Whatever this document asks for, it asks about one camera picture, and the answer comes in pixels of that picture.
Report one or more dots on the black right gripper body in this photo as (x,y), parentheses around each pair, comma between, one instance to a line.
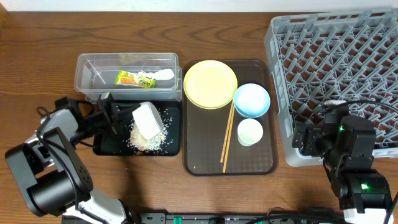
(302,139)

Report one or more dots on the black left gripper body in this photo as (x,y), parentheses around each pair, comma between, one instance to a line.
(109,113)

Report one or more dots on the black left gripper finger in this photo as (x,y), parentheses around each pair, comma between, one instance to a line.
(122,109)
(122,129)

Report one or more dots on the white pink rice bowl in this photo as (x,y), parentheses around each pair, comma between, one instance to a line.
(148,120)

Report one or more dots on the green snack wrapper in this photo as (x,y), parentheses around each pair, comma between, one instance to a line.
(134,79)

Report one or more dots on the white cup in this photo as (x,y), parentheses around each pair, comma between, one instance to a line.
(249,131)

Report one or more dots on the white tissue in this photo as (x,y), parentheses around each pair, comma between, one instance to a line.
(165,74)

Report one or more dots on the light blue bowl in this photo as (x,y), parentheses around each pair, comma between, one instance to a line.
(251,100)

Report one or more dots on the wooden chopstick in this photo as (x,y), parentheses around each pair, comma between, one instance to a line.
(227,131)
(227,146)

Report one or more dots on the yellow plate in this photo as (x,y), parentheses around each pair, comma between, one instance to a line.
(210,84)

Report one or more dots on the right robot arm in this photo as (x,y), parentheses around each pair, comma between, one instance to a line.
(345,142)

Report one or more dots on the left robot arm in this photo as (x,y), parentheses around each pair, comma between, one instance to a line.
(49,173)

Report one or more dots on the black waste tray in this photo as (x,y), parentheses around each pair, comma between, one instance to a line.
(106,145)

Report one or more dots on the clear plastic waste bin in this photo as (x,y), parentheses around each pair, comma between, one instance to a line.
(95,74)

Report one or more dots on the grey dishwasher rack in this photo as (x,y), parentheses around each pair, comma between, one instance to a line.
(349,56)

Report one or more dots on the rice and nuts pile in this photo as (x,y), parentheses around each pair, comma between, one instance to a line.
(164,144)

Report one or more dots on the brown serving tray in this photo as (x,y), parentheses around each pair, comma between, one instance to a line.
(203,138)

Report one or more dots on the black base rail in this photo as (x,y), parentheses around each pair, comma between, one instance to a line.
(152,218)

